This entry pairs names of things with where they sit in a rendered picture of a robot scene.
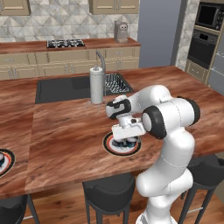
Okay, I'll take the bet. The small yogurt container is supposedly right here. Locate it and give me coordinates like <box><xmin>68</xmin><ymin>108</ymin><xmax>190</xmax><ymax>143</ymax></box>
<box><xmin>114</xmin><ymin>139</ymin><xmax>127</xmax><ymax>148</ymax></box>
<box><xmin>125</xmin><ymin>136</ymin><xmax>138</xmax><ymax>148</ymax></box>

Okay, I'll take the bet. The black built-in oven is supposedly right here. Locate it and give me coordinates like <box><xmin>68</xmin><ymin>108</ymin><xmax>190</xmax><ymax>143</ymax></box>
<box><xmin>186</xmin><ymin>28</ymin><xmax>220</xmax><ymax>71</ymax></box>

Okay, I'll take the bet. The dark sink basin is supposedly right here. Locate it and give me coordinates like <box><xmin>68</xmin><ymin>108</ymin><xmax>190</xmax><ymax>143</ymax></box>
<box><xmin>34</xmin><ymin>73</ymin><xmax>135</xmax><ymax>105</ymax></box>

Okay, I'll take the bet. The grey sink tap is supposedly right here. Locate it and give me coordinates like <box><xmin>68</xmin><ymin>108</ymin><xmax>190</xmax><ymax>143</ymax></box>
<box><xmin>95</xmin><ymin>50</ymin><xmax>108</xmax><ymax>97</ymax></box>

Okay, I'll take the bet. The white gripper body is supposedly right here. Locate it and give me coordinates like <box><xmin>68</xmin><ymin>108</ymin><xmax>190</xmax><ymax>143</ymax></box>
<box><xmin>111</xmin><ymin>122</ymin><xmax>146</xmax><ymax>142</ymax></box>

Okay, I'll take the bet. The beige base cupboard run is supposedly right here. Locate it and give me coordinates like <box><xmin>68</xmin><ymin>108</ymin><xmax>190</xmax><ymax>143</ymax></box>
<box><xmin>0</xmin><ymin>45</ymin><xmax>141</xmax><ymax>81</ymax></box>

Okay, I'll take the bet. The black microwave oven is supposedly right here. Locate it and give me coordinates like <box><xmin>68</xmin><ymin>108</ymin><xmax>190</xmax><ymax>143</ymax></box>
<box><xmin>194</xmin><ymin>2</ymin><xmax>224</xmax><ymax>32</ymax></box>

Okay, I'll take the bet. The white paper towel roll holder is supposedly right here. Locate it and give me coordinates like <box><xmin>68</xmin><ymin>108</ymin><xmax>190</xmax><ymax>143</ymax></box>
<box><xmin>85</xmin><ymin>65</ymin><xmax>110</xmax><ymax>110</ymax></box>

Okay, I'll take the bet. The black rimmed round plate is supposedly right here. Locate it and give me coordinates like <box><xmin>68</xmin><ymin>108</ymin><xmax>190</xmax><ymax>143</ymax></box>
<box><xmin>0</xmin><ymin>148</ymin><xmax>17</xmax><ymax>179</ymax></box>
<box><xmin>101</xmin><ymin>131</ymin><xmax>144</xmax><ymax>158</ymax></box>

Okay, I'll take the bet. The grey fridge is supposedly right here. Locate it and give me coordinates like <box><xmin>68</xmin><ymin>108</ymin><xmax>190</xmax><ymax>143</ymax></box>
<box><xmin>206</xmin><ymin>29</ymin><xmax>224</xmax><ymax>96</ymax></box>

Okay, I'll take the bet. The black bar stool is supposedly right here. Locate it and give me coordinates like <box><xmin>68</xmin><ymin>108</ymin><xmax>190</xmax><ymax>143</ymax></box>
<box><xmin>0</xmin><ymin>194</ymin><xmax>41</xmax><ymax>224</ymax></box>
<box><xmin>178</xmin><ymin>153</ymin><xmax>224</xmax><ymax>224</ymax></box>
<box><xmin>81</xmin><ymin>172</ymin><xmax>137</xmax><ymax>224</ymax></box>

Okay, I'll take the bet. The beige drawer under oven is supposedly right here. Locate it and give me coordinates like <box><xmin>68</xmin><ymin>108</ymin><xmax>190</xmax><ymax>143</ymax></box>
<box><xmin>185</xmin><ymin>59</ymin><xmax>210</xmax><ymax>85</ymax></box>

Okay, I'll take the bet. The beige wall cupboard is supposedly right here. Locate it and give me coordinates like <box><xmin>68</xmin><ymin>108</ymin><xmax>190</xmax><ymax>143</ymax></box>
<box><xmin>88</xmin><ymin>0</ymin><xmax>141</xmax><ymax>16</ymax></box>
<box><xmin>0</xmin><ymin>0</ymin><xmax>32</xmax><ymax>17</ymax></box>

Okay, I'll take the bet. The black gas hob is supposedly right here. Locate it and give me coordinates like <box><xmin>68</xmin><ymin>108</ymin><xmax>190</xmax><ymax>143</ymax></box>
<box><xmin>45</xmin><ymin>38</ymin><xmax>87</xmax><ymax>49</ymax></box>

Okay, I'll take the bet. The wire dish rack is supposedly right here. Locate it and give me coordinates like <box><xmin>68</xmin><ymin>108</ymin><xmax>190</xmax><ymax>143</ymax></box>
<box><xmin>104</xmin><ymin>73</ymin><xmax>134</xmax><ymax>96</ymax></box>

